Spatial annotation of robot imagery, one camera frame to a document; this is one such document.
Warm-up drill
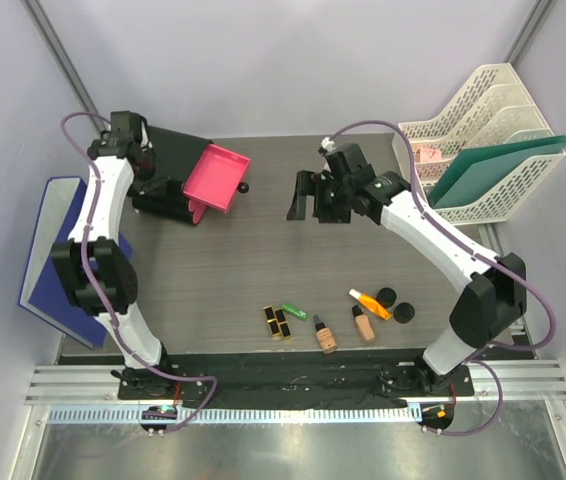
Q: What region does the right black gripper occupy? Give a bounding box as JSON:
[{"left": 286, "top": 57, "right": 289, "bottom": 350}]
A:
[{"left": 287, "top": 171, "right": 352, "bottom": 225}]

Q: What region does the blue binder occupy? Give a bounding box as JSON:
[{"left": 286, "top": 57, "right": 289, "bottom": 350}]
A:
[{"left": 19, "top": 176, "right": 107, "bottom": 348}]

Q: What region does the green lipstick tube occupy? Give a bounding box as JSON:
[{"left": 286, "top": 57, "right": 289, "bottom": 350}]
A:
[{"left": 281, "top": 303, "right": 308, "bottom": 320}]

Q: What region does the slotted cable duct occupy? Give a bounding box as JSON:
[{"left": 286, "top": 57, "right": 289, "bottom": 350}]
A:
[{"left": 47, "top": 403, "right": 422, "bottom": 425}]

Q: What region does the green folder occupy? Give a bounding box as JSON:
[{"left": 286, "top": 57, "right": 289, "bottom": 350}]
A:
[{"left": 428, "top": 135, "right": 566, "bottom": 208}]

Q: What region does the black gold lipstick middle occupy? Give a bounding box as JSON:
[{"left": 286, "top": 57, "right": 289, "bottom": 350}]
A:
[{"left": 274, "top": 309, "right": 290, "bottom": 337}]

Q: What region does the aluminium rail frame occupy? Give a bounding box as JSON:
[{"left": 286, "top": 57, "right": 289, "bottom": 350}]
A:
[{"left": 24, "top": 362, "right": 566, "bottom": 407}]

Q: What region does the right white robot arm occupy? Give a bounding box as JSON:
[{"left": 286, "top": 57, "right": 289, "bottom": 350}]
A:
[{"left": 287, "top": 143, "right": 527, "bottom": 395}]

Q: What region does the white mesh file rack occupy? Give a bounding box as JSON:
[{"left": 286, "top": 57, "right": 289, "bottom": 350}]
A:
[{"left": 399, "top": 63, "right": 566, "bottom": 225}]

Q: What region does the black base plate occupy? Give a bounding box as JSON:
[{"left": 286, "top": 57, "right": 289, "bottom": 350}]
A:
[{"left": 116, "top": 352, "right": 475, "bottom": 401}]

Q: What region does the orange tube white cap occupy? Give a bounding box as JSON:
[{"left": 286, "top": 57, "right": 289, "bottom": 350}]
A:
[{"left": 348, "top": 289, "right": 392, "bottom": 320}]

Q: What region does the beige foundation bottle black cap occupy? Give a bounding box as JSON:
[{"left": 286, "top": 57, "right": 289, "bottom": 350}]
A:
[{"left": 351, "top": 305, "right": 376, "bottom": 343}]

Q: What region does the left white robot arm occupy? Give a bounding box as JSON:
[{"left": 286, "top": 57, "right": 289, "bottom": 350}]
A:
[{"left": 50, "top": 111, "right": 176, "bottom": 399}]

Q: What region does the beige spray bottle black cap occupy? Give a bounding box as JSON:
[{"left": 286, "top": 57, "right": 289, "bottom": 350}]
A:
[{"left": 313, "top": 314, "right": 338, "bottom": 354}]

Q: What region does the pink paper note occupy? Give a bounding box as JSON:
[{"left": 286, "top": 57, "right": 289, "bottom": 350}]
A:
[{"left": 415, "top": 146, "right": 442, "bottom": 163}]

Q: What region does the black drawer organizer cabinet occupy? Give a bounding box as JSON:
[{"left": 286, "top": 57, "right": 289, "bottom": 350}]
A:
[{"left": 128, "top": 126, "right": 214, "bottom": 225}]

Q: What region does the pink closed drawer front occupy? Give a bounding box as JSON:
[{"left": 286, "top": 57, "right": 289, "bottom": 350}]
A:
[{"left": 188, "top": 199, "right": 208, "bottom": 225}]

